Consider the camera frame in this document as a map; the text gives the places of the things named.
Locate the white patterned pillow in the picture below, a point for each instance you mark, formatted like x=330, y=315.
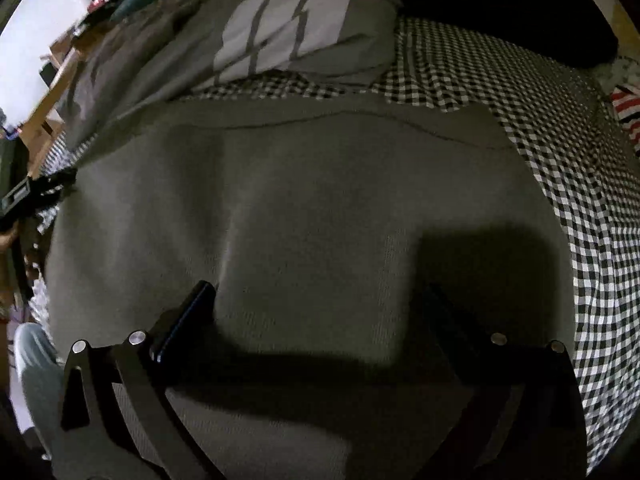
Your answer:
x=622, y=72

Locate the grey zip hoodie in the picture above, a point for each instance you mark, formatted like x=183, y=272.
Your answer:
x=310, y=235

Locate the black garment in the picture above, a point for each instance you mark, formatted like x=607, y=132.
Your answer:
x=505, y=15

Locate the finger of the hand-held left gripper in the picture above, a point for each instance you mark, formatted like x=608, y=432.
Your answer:
x=52, y=182

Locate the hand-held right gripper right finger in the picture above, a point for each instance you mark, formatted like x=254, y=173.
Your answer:
x=450, y=320

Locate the red white striped cloth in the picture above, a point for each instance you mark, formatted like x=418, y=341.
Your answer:
x=627, y=115

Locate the person's right leg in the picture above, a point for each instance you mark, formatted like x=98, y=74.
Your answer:
x=37, y=385

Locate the grey white striped garment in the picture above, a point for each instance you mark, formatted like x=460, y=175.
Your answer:
x=300, y=20

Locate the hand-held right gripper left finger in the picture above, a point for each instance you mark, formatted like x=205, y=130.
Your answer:
x=185, y=320

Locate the grey blanket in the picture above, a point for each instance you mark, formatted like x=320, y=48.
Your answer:
x=165, y=50

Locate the black white checkered bed sheet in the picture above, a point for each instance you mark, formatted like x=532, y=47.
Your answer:
x=575, y=160

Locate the wooden desk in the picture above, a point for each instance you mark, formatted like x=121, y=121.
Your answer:
x=50, y=100

